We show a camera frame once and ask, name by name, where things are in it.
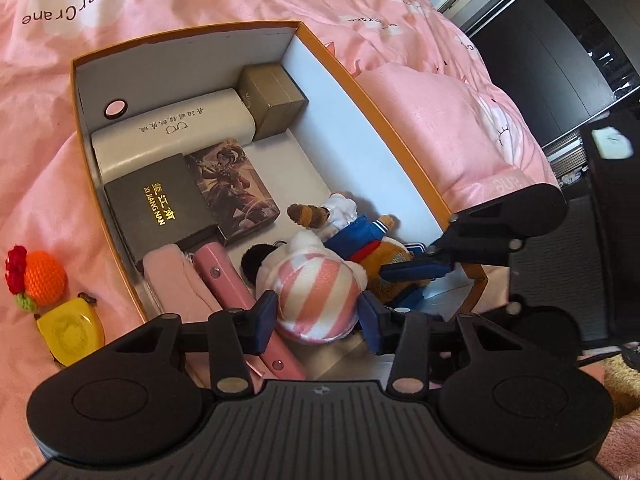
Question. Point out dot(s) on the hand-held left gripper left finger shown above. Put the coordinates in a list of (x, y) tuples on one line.
[(262, 322)]

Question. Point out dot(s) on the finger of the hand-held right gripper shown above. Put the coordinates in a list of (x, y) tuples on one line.
[(415, 270), (506, 308)]

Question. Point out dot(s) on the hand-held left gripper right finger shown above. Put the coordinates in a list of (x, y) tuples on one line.
[(375, 327)]

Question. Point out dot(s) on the sailor bear plush toy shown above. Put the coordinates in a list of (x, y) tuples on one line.
[(370, 255)]

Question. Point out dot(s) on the printed card box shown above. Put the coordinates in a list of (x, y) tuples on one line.
[(235, 190)]

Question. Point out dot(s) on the dark textured gift box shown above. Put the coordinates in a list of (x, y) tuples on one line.
[(155, 205)]

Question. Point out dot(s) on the orange cardboard storage box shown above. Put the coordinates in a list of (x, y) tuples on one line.
[(340, 110)]

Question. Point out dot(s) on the pink tube case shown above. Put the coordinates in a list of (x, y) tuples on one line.
[(220, 275)]

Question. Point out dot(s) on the pink cloth pouch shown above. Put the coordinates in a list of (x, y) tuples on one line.
[(175, 280)]

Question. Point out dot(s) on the pink folded quilt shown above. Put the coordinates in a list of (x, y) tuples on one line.
[(435, 130)]

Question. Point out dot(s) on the person's pink fleece clothing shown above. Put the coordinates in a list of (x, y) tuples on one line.
[(620, 420)]

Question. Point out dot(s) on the dark cabinet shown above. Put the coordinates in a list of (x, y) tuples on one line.
[(540, 70)]

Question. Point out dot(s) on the yellow plastic case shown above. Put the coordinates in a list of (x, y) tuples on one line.
[(70, 332)]

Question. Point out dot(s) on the white glasses case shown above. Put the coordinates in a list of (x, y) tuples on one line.
[(165, 135)]

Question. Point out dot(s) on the orange crochet fruit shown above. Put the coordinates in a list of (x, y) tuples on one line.
[(47, 277)]

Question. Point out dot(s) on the small brown cardboard box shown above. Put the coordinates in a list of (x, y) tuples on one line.
[(270, 95)]

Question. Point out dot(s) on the red crochet flower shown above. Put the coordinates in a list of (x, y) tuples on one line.
[(15, 265)]

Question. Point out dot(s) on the small round black-rimmed disc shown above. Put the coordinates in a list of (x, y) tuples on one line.
[(115, 108)]

